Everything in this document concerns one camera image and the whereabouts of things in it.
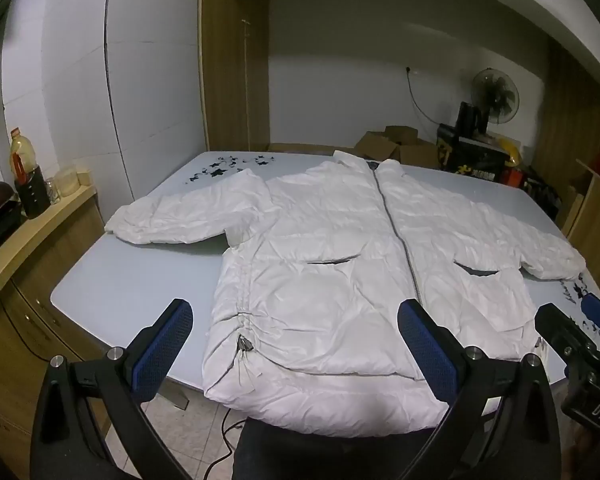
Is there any black wall cable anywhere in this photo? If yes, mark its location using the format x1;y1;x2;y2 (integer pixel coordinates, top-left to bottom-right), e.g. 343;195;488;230
407;70;448;126

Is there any wooden door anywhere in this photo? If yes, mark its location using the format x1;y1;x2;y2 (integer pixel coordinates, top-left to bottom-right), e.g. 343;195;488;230
532;42;600;233

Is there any person's dark clothing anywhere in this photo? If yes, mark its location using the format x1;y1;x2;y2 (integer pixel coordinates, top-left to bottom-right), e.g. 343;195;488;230
231;412;458;480

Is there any dark jar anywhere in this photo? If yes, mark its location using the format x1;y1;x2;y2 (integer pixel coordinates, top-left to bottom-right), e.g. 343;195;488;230
15;166;52;220

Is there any white puffer jacket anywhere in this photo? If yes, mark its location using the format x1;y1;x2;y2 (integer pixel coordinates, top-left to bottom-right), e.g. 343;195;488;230
104;152;588;438

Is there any light wooden cabinet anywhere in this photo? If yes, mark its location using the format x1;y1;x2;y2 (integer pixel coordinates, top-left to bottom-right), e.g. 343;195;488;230
561;159;600;307

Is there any wooden counter cabinet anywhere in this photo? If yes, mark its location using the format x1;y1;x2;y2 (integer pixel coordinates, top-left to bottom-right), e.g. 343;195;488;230
0;185;112;468

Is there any black yellow printed box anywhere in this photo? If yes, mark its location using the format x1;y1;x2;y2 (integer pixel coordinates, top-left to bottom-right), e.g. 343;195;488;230
437;124;511;177

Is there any wooden wardrobe panel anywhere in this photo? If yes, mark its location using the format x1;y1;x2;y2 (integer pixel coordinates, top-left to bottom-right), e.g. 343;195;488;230
198;0;272;154

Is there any black floor cable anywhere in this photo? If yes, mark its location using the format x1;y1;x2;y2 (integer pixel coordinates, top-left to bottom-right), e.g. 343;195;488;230
202;405;245;479

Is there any open cardboard box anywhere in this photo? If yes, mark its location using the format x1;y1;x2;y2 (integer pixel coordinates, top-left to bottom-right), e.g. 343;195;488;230
397;141;441;170
355;126;421;162

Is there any yellow helmet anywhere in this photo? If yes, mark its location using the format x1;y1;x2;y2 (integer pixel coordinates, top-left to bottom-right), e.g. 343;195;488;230
496;136;522;167

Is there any cooking oil bottle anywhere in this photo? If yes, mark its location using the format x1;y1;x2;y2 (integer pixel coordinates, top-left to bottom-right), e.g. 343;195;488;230
8;127;37;186

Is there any electric standing fan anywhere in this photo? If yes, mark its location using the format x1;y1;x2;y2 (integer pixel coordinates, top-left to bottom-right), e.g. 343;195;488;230
470;67;521;136

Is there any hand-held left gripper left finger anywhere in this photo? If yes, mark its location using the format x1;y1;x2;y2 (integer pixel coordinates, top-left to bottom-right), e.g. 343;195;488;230
30;298;194;480

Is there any black appliance cable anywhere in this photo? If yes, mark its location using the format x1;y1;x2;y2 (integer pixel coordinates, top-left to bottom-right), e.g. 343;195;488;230
0;252;48;363

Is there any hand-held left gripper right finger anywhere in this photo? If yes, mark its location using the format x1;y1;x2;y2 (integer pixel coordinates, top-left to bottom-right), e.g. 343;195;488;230
397;299;563;480

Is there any pale plastic container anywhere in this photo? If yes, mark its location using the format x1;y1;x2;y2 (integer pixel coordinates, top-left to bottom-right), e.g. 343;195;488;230
55;166;81;197

